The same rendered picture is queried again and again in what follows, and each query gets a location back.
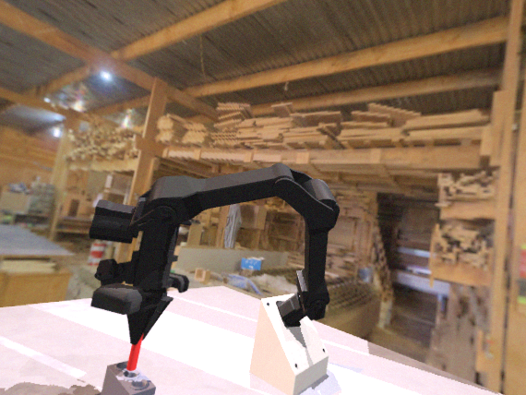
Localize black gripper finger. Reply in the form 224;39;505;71
142;296;173;341
126;304;157;345

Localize red peg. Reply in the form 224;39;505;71
127;336;142;371

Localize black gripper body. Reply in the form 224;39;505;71
90;245;190;315

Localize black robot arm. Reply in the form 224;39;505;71
89;163;340;328

